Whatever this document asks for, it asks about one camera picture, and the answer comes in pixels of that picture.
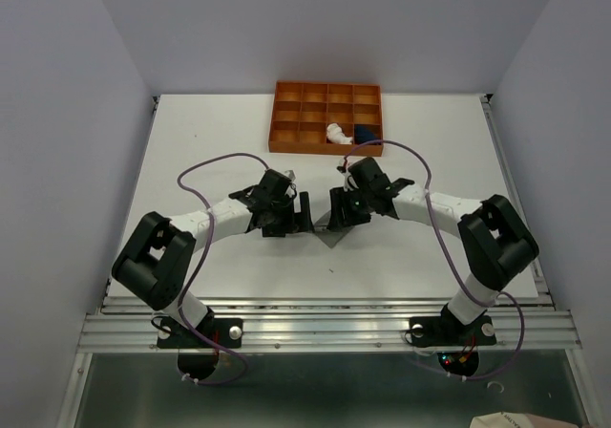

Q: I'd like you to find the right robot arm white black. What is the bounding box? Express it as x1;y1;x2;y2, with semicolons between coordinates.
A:
315;157;539;342

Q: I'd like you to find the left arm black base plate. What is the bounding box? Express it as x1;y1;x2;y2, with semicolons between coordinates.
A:
152;316;243;350

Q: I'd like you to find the white pink grey underwear pile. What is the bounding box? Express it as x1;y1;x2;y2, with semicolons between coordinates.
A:
326;123;353;145

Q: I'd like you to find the aluminium rail frame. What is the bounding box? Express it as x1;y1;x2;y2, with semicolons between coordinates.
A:
74;95;587;427

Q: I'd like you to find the white pink bag corner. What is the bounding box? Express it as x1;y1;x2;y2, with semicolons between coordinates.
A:
470;412;575;428

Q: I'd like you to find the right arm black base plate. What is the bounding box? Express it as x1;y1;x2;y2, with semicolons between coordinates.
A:
408;315;497;349

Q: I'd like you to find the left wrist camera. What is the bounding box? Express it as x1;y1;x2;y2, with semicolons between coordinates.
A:
283;170;296;182

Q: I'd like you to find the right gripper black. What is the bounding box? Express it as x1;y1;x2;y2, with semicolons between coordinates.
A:
327;184;373;230

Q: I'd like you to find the orange compartment tray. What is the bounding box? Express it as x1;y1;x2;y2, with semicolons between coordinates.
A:
268;81;383;157

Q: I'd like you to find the navy blue underwear white trim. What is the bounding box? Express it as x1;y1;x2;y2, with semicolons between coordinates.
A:
354;124;381;145

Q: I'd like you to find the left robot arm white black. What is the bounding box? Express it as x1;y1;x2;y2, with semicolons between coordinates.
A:
111;169;313;346

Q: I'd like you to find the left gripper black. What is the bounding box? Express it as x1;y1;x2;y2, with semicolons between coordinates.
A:
262;192;313;237

